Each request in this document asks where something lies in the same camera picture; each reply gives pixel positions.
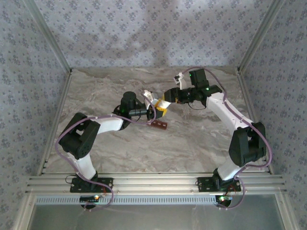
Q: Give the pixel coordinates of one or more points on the white plastic pill bottle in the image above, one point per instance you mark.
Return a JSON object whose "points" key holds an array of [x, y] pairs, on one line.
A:
{"points": [[165, 104]]}

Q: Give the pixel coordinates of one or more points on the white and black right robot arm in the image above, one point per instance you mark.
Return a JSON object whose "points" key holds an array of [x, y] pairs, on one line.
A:
{"points": [[223, 107]]}

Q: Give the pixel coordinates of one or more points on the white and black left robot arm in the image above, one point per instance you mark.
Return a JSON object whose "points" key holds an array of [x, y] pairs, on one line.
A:
{"points": [[108, 123]]}

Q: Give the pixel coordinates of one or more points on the reddish brown pill box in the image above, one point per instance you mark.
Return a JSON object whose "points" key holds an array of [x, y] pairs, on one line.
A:
{"points": [[159, 124]]}

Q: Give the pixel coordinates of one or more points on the small circuit board green light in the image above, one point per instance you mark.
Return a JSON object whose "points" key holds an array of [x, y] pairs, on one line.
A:
{"points": [[224, 198], [88, 198]]}

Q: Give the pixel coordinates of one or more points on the grey metal panel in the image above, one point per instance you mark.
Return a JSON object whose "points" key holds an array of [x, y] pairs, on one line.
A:
{"points": [[156, 218]]}

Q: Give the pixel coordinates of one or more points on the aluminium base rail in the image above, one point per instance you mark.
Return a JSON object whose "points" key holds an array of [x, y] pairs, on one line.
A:
{"points": [[156, 182]]}

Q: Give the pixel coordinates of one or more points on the aluminium frame post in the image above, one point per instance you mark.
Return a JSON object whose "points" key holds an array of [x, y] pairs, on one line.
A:
{"points": [[50, 36], [259, 36]]}

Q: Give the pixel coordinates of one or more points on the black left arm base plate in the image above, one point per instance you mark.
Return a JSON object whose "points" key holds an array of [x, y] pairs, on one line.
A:
{"points": [[105, 183]]}

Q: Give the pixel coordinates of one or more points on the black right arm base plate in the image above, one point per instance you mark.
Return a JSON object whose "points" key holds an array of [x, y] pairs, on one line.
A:
{"points": [[204, 183]]}

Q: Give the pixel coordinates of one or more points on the aluminium table side rail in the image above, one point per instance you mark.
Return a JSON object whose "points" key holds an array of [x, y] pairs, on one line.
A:
{"points": [[56, 119]]}

